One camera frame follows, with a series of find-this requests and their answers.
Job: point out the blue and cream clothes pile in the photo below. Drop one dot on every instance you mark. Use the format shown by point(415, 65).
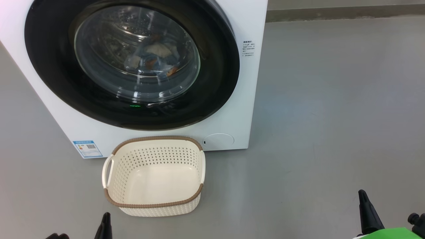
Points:
point(146, 63)

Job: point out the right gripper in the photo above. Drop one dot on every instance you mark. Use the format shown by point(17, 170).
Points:
point(391, 234)

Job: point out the steel washing machine drum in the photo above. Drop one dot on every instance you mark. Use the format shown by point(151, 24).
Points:
point(109, 33)

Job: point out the cream cloth garment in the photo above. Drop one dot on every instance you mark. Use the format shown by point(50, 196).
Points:
point(159, 49)

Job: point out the blue energy label sticker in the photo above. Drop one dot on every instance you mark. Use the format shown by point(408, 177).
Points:
point(88, 149)

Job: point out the black glass washing machine door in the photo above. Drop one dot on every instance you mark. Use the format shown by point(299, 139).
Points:
point(49, 66)

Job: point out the round white filter cover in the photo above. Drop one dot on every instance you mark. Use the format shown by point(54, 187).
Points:
point(219, 141)

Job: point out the cream perforated laundry basket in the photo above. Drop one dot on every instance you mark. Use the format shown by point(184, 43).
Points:
point(159, 179)

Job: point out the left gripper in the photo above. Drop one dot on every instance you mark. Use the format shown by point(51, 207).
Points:
point(58, 236)

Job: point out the white front-load washing machine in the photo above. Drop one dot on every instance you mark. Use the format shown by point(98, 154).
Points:
point(245, 99)

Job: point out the grey wall skirting board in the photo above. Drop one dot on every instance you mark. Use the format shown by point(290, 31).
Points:
point(332, 13)

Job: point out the small printed text sticker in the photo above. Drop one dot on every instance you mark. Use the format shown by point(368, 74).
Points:
point(249, 48)

